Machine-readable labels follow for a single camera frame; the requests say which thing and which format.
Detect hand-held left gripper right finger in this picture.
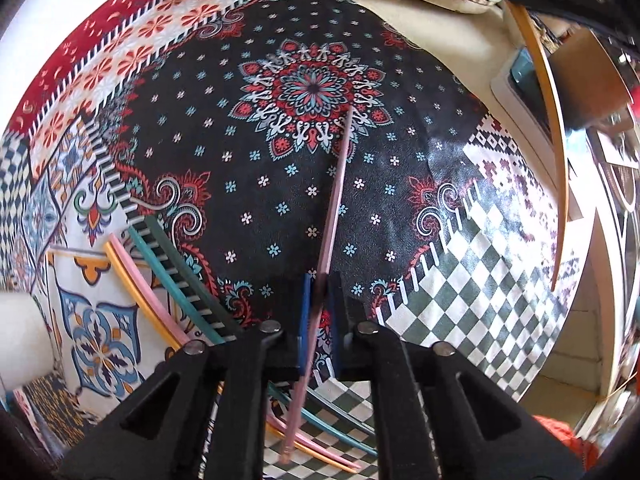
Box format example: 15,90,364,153
325,272,583,480

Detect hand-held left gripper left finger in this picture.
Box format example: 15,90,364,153
60,274,313,480

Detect pink chopstick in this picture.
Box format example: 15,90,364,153
280,106,356,464

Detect bunch of colourful chopsticks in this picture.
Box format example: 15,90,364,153
104,215,381,473

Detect orange chopstick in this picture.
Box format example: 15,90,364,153
480,0,571,292

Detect white ceramic cup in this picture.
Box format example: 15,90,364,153
0,290,53,393

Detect white and teal flat tray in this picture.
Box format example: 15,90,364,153
490,45,566,161

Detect wooden cutting board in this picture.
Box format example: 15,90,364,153
570,30,633,128

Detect patchwork patterned table mat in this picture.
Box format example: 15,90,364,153
0,0,586,480

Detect orange cloth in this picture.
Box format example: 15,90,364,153
532,412,601,471

